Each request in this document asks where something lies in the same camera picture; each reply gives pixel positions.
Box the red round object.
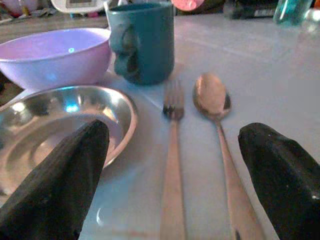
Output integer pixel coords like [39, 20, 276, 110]
[170, 0, 204, 12]

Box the dark flat box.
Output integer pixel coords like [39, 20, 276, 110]
[223, 0, 278, 20]

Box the purple plastic bowl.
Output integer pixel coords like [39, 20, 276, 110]
[0, 27, 112, 91]

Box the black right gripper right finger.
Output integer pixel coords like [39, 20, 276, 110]
[237, 122, 320, 240]

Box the teal ceramic mug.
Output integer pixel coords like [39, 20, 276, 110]
[105, 2, 176, 86]

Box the shiny steel plate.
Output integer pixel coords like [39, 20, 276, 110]
[0, 85, 139, 198]

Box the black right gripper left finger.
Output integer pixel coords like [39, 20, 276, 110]
[0, 119, 111, 240]

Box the metal fork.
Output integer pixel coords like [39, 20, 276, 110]
[159, 79, 188, 240]

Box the metal spoon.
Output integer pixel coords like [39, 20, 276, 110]
[192, 72, 266, 240]

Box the white digital device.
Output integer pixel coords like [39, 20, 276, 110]
[50, 0, 108, 14]

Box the teal glass bottle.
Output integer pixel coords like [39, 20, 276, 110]
[272, 0, 313, 26]

